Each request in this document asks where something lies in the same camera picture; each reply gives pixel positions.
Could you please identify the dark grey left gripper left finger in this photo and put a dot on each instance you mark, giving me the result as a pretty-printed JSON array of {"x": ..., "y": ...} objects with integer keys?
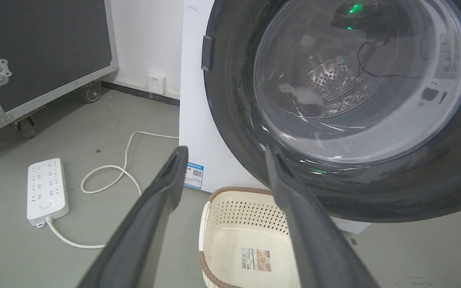
[{"x": 142, "y": 232}]

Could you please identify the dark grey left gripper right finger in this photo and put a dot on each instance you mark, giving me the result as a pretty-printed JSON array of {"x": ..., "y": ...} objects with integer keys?
[{"x": 314, "y": 236}]

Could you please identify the round black washing machine door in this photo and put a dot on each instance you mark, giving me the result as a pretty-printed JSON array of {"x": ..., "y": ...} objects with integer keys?
[{"x": 346, "y": 104}]

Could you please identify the white washing machine body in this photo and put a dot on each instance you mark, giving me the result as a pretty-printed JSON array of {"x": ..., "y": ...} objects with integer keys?
[{"x": 202, "y": 132}]

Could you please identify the cream perforated laundry basket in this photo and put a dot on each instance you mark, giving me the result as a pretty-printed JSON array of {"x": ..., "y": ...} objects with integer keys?
[{"x": 242, "y": 240}]

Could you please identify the blue white energy label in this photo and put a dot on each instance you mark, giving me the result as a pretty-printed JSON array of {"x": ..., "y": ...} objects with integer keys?
[{"x": 194, "y": 175}]

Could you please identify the white power strip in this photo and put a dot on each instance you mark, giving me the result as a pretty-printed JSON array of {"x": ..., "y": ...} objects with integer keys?
[{"x": 47, "y": 192}]

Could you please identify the black caster wheel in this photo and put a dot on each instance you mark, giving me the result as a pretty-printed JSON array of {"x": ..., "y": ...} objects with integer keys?
[
  {"x": 91, "y": 92},
  {"x": 25, "y": 127}
]

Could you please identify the black flight case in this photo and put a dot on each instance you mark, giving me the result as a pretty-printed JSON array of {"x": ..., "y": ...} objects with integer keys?
[{"x": 34, "y": 60}]

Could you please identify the white wall socket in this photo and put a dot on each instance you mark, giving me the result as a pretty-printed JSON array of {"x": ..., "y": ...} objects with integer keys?
[{"x": 156, "y": 83}]

